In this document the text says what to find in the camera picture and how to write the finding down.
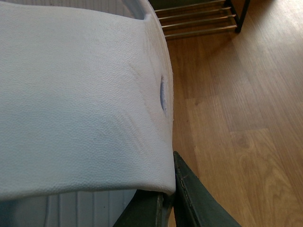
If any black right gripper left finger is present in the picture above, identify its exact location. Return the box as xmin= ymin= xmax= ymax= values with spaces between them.
xmin=114 ymin=190 xmax=165 ymax=227

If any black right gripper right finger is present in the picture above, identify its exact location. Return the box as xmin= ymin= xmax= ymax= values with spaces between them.
xmin=173 ymin=151 xmax=240 ymax=227

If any light blue slide sandal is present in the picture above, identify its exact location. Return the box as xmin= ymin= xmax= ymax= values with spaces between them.
xmin=0 ymin=0 xmax=176 ymax=227

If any black metal shoe rack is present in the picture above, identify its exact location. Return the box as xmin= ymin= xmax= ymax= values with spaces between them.
xmin=150 ymin=0 xmax=250 ymax=40

